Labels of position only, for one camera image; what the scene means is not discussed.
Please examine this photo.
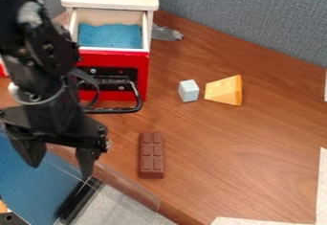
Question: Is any light blue block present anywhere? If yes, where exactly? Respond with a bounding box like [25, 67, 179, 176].
[177, 79, 203, 103]

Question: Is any yellow toy cheese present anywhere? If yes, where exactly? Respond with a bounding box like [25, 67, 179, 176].
[203, 74, 245, 107]

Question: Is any brown toy chocolate bar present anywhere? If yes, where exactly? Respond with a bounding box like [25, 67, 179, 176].
[136, 131, 166, 180]

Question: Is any grey cloth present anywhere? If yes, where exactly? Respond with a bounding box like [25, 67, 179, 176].
[150, 22, 185, 43]

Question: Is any drawer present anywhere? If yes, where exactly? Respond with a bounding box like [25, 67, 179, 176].
[67, 7, 156, 115]

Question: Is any blue cloth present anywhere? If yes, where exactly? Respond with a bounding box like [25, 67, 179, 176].
[77, 22, 144, 50]

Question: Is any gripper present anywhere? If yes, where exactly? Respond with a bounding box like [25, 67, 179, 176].
[0, 82, 113, 179]

